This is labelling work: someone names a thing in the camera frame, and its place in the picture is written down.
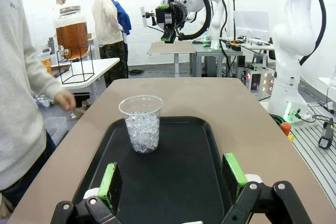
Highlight black wire dispenser stand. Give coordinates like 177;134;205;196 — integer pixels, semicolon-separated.
56;43;96;85

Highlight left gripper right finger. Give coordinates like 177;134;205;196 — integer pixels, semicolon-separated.
222;152;313;224

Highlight white side table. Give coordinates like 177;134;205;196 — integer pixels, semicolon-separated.
49;57;121;104

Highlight mannequin in blue shirt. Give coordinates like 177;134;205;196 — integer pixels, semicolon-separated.
104;0;132;78

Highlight thin black lamp stand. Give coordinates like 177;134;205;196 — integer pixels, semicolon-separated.
230;0;250;41

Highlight black plastic tray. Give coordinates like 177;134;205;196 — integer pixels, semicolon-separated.
72;115;237;224

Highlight black handheld controller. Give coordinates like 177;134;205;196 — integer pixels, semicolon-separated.
318;118;335;150

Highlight short clear iced cup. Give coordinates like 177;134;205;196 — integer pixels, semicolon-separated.
118;94;164;154

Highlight brown top background table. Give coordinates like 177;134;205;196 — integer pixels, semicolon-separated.
146;40;197;78

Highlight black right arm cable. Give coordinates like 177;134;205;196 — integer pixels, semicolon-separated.
178;0;328;67

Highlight metal drip tray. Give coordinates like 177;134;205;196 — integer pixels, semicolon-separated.
51;63;72;74

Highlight clear plastic ice bin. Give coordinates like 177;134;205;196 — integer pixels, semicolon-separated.
44;116;68;146

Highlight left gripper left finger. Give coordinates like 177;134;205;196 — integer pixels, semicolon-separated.
51;162;124;224

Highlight person in cream sweatshirt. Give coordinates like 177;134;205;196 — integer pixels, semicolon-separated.
0;0;77;219

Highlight red emergency stop button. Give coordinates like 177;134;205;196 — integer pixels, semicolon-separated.
279;122;295;144

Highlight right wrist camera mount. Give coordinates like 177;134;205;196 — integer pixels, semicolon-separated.
140;6;158;28

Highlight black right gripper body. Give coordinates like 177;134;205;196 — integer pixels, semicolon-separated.
155;0;188;32

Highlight aluminium frame table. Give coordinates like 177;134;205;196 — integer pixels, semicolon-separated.
193;39;244;78

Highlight tall clear iced cup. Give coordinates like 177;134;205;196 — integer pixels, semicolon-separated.
38;51;53;74

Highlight person's left hand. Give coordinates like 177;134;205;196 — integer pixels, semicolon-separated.
54;90;77;111

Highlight box with glowing lights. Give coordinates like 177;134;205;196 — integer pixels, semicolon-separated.
246;63;276;97

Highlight person's left forearm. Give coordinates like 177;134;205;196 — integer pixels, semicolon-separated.
23;50;65;101

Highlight mannequin in cream sweater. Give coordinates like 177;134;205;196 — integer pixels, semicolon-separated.
91;0;129;79

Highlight glass tea dispenser jar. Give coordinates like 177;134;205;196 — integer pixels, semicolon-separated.
54;5;89;60

